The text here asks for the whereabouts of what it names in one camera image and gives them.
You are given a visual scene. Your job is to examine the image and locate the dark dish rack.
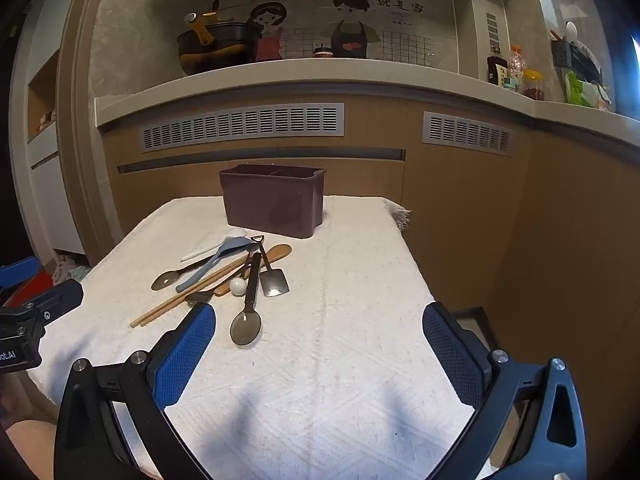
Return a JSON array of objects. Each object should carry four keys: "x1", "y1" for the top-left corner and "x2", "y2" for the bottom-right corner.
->
[{"x1": 550, "y1": 37, "x2": 603, "y2": 81}]

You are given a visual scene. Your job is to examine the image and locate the red plastic item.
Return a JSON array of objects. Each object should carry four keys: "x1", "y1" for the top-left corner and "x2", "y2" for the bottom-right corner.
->
[{"x1": 10, "y1": 272, "x2": 56, "y2": 307}]

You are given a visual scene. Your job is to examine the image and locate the green and white packets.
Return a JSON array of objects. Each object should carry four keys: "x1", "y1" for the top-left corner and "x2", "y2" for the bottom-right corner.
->
[{"x1": 565, "y1": 71, "x2": 612, "y2": 111}]

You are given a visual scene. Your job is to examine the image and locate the blue-grey rice spoon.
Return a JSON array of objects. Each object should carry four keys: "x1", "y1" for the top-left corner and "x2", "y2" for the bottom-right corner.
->
[{"x1": 175, "y1": 236, "x2": 252, "y2": 293}]

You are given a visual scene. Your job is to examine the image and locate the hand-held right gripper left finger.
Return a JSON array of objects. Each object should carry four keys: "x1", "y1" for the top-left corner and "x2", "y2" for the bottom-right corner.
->
[{"x1": 54, "y1": 302, "x2": 221, "y2": 480}]

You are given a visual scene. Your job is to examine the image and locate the white rope bundle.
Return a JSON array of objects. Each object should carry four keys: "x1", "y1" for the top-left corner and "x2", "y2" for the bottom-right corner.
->
[{"x1": 47, "y1": 252, "x2": 91, "y2": 286}]

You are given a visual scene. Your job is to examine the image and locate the white shelf cabinet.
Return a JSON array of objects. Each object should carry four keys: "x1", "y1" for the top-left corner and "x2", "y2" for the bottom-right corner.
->
[{"x1": 10, "y1": 45, "x2": 86, "y2": 266}]

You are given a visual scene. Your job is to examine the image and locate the short grey vent grille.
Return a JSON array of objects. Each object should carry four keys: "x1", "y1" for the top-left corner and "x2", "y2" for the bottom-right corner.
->
[{"x1": 422, "y1": 111, "x2": 516, "y2": 156}]

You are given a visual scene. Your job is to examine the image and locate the light stone countertop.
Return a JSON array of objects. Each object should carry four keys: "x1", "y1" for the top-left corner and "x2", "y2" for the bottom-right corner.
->
[{"x1": 95, "y1": 57, "x2": 640, "y2": 133}]

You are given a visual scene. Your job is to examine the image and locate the metal spoon dark handle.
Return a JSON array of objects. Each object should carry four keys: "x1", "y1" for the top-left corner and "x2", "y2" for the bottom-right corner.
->
[{"x1": 151, "y1": 252, "x2": 226, "y2": 292}]

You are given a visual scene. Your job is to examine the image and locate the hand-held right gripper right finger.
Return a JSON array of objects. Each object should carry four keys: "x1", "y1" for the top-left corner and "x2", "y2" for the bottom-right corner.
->
[{"x1": 422, "y1": 301, "x2": 588, "y2": 480}]

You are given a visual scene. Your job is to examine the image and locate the person's left forearm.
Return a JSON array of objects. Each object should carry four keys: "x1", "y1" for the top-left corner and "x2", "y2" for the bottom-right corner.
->
[{"x1": 0, "y1": 420, "x2": 57, "y2": 480}]

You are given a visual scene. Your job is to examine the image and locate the black pot yellow handle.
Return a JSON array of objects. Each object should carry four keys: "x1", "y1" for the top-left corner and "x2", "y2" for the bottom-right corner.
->
[{"x1": 184, "y1": 10, "x2": 262, "y2": 46}]

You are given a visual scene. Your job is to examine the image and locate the white plastic spoon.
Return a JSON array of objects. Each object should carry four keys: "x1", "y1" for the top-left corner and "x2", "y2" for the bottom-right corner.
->
[{"x1": 181, "y1": 228, "x2": 248, "y2": 262}]

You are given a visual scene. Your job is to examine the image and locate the cartoon wall sticker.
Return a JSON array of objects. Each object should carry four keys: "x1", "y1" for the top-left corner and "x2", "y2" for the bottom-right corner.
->
[{"x1": 250, "y1": 0, "x2": 431, "y2": 63}]

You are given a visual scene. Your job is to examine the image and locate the black and yellow pan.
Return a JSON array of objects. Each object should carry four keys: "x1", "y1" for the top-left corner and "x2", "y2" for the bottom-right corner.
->
[{"x1": 176, "y1": 30, "x2": 253, "y2": 77}]

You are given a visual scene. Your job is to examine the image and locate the long grey vent grille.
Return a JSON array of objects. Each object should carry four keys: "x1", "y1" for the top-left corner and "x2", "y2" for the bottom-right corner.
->
[{"x1": 142, "y1": 105, "x2": 346, "y2": 153}]

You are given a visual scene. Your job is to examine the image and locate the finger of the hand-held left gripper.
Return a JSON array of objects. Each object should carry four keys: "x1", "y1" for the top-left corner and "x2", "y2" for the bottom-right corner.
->
[
  {"x1": 19, "y1": 280, "x2": 84, "y2": 328},
  {"x1": 0, "y1": 257, "x2": 42, "y2": 291}
]

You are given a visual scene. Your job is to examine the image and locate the small dark spoon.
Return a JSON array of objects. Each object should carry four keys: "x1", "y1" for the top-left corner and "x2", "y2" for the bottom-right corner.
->
[{"x1": 184, "y1": 265, "x2": 248, "y2": 306}]

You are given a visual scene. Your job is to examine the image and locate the brown plastic utensil holder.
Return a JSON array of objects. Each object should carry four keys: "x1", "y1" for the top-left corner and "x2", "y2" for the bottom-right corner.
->
[{"x1": 218, "y1": 164, "x2": 327, "y2": 239}]

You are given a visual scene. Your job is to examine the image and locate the jar with yellow lid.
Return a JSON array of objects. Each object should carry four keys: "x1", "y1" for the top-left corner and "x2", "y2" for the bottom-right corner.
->
[{"x1": 523, "y1": 70, "x2": 546, "y2": 102}]

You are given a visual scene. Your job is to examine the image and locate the clear bottle orange cap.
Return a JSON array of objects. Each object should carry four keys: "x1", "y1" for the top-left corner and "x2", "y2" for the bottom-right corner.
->
[{"x1": 509, "y1": 45, "x2": 527, "y2": 83}]

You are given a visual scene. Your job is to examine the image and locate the wooden counter cabinet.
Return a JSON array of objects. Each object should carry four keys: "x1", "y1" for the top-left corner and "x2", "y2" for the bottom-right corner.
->
[{"x1": 100, "y1": 92, "x2": 640, "y2": 480}]

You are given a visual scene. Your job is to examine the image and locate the wooden spoon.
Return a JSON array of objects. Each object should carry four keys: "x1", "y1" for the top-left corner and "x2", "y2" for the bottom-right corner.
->
[{"x1": 214, "y1": 243, "x2": 292, "y2": 297}]

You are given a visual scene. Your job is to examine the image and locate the white towel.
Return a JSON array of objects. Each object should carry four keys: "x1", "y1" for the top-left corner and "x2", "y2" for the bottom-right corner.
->
[{"x1": 25, "y1": 195, "x2": 493, "y2": 480}]

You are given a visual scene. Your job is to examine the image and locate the wooden chopstick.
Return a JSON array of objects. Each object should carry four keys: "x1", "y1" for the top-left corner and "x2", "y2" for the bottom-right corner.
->
[
  {"x1": 134, "y1": 259, "x2": 251, "y2": 329},
  {"x1": 130, "y1": 256, "x2": 248, "y2": 325}
]

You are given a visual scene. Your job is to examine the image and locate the shovel-shaped metal spoon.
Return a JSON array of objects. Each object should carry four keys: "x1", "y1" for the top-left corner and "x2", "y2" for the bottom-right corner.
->
[{"x1": 250, "y1": 234, "x2": 291, "y2": 298}]

